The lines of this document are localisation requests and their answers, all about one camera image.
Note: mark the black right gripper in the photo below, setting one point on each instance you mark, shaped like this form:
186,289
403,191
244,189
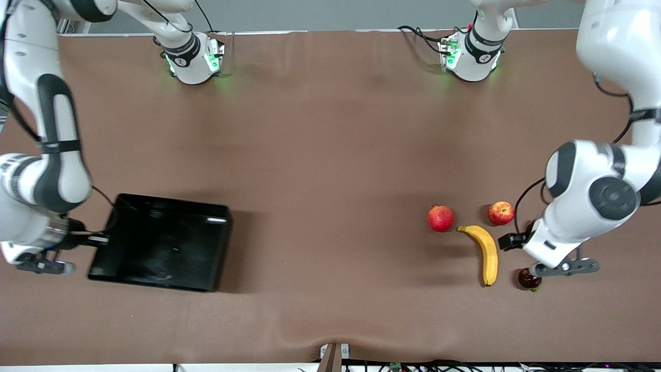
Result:
77,239

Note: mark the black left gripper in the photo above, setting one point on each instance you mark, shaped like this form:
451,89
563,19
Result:
518,239

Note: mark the yellow banana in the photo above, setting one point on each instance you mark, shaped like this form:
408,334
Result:
489,253

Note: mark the red yellow apple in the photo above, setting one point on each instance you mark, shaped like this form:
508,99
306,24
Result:
501,213

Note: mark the black plastic box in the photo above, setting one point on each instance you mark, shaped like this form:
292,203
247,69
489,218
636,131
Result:
165,243

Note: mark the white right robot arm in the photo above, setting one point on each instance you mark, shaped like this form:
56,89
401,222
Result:
51,155

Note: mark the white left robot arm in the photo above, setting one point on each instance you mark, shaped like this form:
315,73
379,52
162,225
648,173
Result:
609,170

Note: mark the dark purple mangosteen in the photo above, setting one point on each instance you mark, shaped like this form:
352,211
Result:
528,279

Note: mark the red pomegranate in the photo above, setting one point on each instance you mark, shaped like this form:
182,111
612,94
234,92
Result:
440,218

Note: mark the brown table cloth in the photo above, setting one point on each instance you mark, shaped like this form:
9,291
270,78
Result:
330,155

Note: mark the metal camera post bracket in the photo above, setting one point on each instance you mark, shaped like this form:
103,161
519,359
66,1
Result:
333,356

